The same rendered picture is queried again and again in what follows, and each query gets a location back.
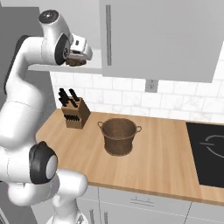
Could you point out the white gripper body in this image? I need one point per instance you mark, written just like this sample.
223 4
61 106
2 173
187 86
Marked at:
85 52

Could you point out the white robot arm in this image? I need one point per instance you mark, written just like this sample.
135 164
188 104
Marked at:
20 116

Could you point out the brown woven basket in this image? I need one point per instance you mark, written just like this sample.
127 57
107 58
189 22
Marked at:
119 137

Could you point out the grey base cabinet door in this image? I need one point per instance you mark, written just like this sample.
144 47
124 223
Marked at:
140 215
87 211

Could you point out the grey base cabinet front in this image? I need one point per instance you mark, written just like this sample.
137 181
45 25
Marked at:
207 213

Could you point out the wooden knife block with knives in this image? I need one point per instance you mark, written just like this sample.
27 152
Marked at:
76 112

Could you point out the grey tall unit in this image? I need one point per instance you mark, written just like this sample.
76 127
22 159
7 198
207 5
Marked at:
11 38

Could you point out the black hob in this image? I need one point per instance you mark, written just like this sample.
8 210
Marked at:
208 154

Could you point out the grey drawer front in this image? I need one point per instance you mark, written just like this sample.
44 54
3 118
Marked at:
163 202

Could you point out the grey wall cabinet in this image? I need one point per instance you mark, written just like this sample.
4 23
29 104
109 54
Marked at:
84 17

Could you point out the grey wall socket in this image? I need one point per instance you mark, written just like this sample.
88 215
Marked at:
151 85

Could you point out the grey wall cabinet door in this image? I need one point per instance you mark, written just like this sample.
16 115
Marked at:
163 38

